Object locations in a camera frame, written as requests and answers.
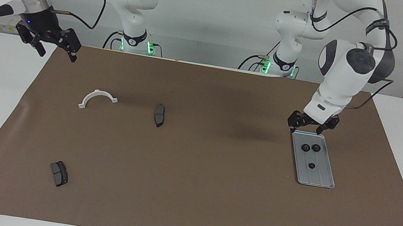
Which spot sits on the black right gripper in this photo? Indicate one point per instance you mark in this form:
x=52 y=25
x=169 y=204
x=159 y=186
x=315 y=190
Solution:
x=40 y=24

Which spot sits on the white boxes at wall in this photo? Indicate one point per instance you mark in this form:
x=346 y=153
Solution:
x=7 y=28

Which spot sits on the dark grey brake pad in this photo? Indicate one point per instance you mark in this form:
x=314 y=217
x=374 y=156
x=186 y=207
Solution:
x=59 y=175
x=159 y=116

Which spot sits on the brown table mat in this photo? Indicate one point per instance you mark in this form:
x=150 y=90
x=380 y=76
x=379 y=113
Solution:
x=192 y=193

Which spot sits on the white curved plastic bracket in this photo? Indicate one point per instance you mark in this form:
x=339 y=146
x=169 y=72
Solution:
x=99 y=92

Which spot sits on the black round rubber grommet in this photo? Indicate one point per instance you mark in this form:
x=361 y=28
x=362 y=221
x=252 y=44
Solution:
x=316 y=148
x=305 y=148

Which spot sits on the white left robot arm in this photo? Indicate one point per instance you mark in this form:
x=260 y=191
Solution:
x=339 y=70

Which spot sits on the silver metal tray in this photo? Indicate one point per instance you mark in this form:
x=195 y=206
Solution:
x=321 y=178

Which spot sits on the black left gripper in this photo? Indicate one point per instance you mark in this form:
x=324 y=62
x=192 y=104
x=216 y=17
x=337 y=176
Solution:
x=308 y=120

